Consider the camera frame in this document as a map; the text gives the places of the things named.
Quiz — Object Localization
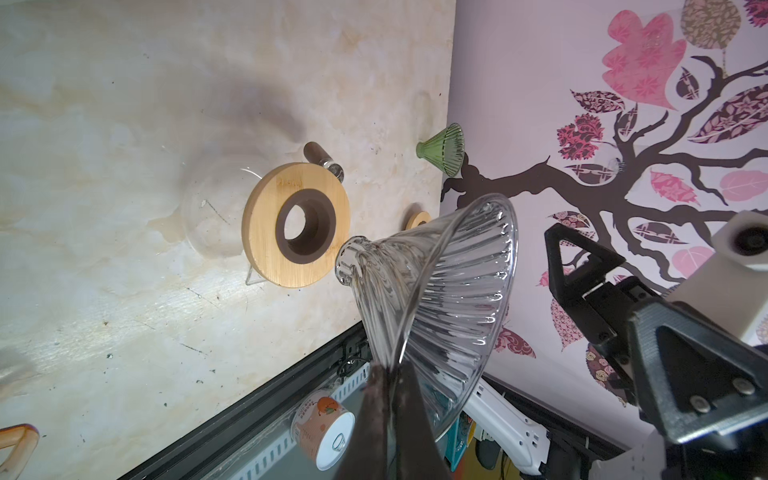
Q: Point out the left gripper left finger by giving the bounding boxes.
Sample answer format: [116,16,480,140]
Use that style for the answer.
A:
[335,363,397,480]

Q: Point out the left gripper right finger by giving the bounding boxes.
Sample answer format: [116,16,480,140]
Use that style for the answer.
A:
[392,362,452,480]

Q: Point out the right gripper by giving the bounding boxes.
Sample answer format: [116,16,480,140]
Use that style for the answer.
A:
[544,224,767,444]

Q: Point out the clear glass carafe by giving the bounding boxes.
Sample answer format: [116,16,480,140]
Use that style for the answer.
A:
[181,141,350,289]

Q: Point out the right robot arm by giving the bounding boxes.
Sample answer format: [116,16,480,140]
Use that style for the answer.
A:
[466,211,767,479]

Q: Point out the green glass dripper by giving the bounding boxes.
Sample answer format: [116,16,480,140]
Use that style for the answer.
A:
[416,123,465,177]

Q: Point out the white paper cup lid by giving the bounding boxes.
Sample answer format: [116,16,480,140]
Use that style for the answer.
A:
[290,389,356,471]

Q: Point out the orange glass pitcher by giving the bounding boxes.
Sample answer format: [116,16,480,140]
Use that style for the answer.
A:
[1,424,40,480]

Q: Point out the white cable duct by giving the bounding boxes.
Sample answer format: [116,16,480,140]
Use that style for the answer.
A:
[210,363,370,479]

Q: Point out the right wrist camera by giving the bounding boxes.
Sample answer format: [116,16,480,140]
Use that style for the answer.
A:
[667,211,767,346]

